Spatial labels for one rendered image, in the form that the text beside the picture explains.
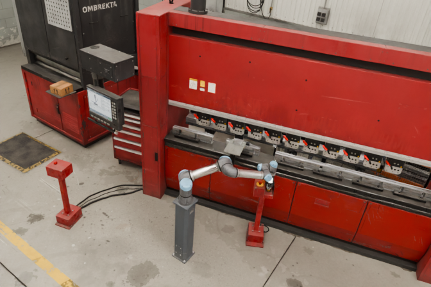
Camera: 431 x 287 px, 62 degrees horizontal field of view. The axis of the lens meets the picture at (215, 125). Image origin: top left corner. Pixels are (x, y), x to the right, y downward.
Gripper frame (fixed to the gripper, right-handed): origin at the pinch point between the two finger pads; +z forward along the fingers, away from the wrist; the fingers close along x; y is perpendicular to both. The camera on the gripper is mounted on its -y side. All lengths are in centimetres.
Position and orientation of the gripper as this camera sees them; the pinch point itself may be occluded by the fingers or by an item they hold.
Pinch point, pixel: (268, 189)
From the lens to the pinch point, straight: 385.6
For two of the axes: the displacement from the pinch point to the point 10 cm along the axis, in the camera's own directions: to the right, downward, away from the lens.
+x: -9.9, -1.2, 0.5
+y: 1.1, -5.8, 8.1
